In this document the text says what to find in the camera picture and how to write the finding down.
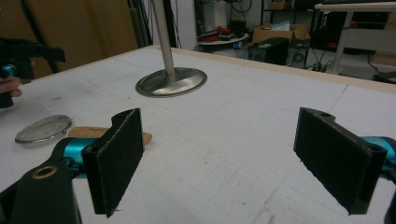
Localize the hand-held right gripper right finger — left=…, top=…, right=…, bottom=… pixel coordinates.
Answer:
left=293, top=106, right=388, bottom=216

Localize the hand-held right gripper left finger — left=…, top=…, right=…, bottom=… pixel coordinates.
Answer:
left=81, top=107, right=145, bottom=218

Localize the large brown cardboard box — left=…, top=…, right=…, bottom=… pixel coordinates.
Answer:
left=0, top=0, right=138, bottom=79

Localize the flat black device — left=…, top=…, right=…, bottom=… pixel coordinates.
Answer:
left=372, top=71, right=396, bottom=85

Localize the black computer case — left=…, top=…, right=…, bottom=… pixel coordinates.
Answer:
left=247, top=36, right=290, bottom=66

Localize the open cardboard box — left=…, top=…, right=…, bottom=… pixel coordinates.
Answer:
left=251, top=21, right=311, bottom=45

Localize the round white table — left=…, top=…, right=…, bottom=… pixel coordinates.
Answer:
left=197, top=33, right=250, bottom=49

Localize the bundle of black cables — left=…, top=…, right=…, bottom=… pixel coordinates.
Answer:
left=305, top=49, right=334, bottom=73

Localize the white metal frame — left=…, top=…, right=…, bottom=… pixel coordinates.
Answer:
left=313, top=1, right=396, bottom=76

